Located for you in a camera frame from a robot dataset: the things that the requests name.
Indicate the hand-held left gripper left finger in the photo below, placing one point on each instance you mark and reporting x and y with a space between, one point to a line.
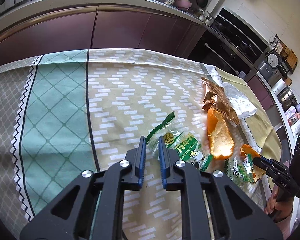
143 162

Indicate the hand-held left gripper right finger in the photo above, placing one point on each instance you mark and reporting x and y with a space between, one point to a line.
161 162

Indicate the pink pot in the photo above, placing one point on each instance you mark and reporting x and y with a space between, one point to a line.
182 3

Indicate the patterned tablecloth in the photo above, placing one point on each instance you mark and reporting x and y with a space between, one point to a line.
102 105

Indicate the copper foil snack bag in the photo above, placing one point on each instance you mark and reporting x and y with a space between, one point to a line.
215 97

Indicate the kitchen counter with cabinets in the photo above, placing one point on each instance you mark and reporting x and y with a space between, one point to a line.
90 27

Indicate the white tissue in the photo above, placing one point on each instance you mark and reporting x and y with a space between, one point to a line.
242 102

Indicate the black frying pan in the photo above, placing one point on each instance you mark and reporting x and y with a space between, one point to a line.
202 0

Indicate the large green snack wrapper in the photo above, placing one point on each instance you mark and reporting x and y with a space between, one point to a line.
182 145

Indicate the small orange peel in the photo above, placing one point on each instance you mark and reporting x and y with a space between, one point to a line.
247 151

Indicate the stainless steel pot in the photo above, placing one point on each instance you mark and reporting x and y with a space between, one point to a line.
287 97

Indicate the large orange peel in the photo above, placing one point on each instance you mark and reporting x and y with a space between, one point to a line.
220 137

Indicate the person's right forearm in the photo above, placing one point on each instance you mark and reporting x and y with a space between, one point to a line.
288 221

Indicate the person's right hand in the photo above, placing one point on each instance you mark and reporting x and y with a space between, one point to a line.
271 206

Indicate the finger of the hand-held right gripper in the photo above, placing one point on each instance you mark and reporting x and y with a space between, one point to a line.
263 168
272 163

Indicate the grey rice cooker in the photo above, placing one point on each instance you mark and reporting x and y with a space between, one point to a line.
270 63

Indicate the gas stove with pots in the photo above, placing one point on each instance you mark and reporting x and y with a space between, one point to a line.
222 30

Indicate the black built-in oven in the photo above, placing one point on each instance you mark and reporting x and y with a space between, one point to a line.
222 55

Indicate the small green snack wrapper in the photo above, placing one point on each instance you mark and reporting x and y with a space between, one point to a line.
240 170

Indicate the black range hood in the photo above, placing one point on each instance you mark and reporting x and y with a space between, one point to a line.
242 25

